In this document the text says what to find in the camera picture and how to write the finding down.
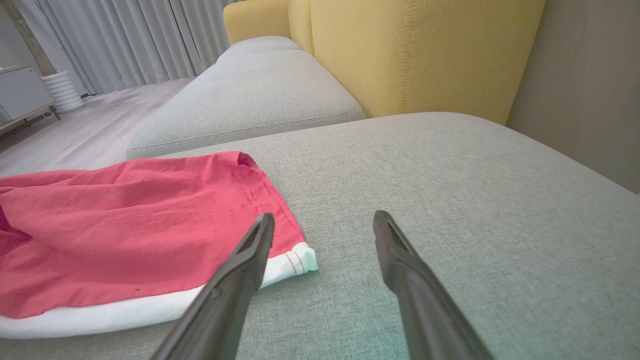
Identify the white ribbed cylinder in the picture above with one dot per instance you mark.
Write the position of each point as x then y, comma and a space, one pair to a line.
62, 92

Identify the white cabinet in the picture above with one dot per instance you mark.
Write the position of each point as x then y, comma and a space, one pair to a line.
20, 95

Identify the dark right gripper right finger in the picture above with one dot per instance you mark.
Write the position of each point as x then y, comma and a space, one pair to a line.
420, 305

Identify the red shorts with white stripe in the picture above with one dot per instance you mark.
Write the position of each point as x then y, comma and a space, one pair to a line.
125, 225

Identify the large grey sofa seat cushion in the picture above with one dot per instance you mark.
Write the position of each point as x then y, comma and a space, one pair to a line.
450, 200

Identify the grey pleated curtain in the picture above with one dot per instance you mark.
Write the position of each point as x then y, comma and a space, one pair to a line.
125, 40

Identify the wide yellow sofa backrest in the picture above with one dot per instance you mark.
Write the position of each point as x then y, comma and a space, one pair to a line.
425, 50

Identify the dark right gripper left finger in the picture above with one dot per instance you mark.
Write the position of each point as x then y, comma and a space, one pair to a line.
225, 300

